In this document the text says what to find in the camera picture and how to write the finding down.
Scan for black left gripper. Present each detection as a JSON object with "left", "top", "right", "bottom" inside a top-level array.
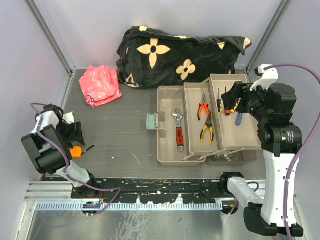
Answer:
[{"left": 55, "top": 121, "right": 84, "bottom": 150}]

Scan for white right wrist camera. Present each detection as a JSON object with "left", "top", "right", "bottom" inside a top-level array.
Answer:
[{"left": 249, "top": 64, "right": 279, "bottom": 92}]

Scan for pink printed plastic bag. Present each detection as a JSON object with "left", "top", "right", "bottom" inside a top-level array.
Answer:
[{"left": 79, "top": 65, "right": 123, "bottom": 108}]

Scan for beige plastic tool box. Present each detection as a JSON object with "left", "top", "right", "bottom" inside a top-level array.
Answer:
[{"left": 146, "top": 74, "right": 261, "bottom": 166}]

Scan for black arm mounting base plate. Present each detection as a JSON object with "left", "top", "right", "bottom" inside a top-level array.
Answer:
[{"left": 71, "top": 177, "right": 241, "bottom": 205}]

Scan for yellow handled pliers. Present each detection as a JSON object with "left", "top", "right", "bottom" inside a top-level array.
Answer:
[{"left": 199, "top": 111, "right": 215, "bottom": 145}]

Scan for red handled screwdriver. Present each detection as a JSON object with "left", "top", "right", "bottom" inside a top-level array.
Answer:
[{"left": 224, "top": 87, "right": 231, "bottom": 116}]

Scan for orange handled needle-nose pliers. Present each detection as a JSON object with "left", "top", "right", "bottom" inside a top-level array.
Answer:
[{"left": 197, "top": 93, "right": 210, "bottom": 121}]

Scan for orange tape measure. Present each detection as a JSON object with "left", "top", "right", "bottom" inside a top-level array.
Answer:
[{"left": 69, "top": 146, "right": 83, "bottom": 159}]

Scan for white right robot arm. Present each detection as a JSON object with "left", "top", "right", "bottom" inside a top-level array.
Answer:
[{"left": 219, "top": 81, "right": 304, "bottom": 237}]

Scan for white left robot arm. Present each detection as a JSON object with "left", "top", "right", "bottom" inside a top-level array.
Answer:
[{"left": 21, "top": 103, "right": 100, "bottom": 198}]

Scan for long black yellow screwdriver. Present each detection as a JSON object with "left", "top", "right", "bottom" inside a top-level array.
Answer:
[{"left": 230, "top": 102, "right": 239, "bottom": 113}]

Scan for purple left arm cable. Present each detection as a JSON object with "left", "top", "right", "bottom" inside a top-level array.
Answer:
[{"left": 29, "top": 102, "right": 122, "bottom": 216}]

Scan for black floral plush blanket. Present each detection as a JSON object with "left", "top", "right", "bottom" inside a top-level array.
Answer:
[{"left": 116, "top": 26, "right": 252, "bottom": 89}]

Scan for red handled adjustable wrench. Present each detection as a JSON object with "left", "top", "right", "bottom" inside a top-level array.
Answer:
[{"left": 171, "top": 108, "right": 184, "bottom": 152}]

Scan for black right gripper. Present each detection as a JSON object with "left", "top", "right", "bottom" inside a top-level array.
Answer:
[{"left": 221, "top": 80, "right": 271, "bottom": 122}]

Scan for blue handled screwdriver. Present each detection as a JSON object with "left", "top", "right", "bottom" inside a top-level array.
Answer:
[{"left": 235, "top": 112, "right": 243, "bottom": 126}]

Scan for aluminium frame rail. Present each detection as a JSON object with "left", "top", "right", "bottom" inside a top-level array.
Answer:
[{"left": 24, "top": 181, "right": 298, "bottom": 211}]

